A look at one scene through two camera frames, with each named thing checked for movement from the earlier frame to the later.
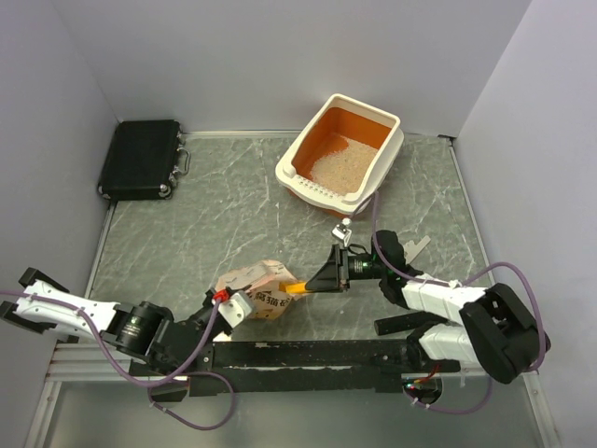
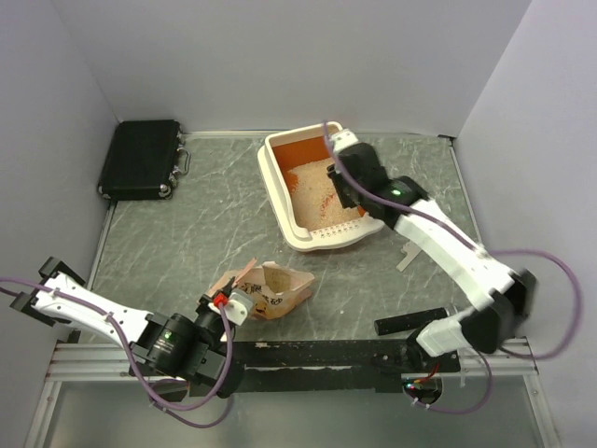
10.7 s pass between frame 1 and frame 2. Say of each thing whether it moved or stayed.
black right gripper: moved
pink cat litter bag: moved
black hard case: stayed
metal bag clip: stayed
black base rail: stayed
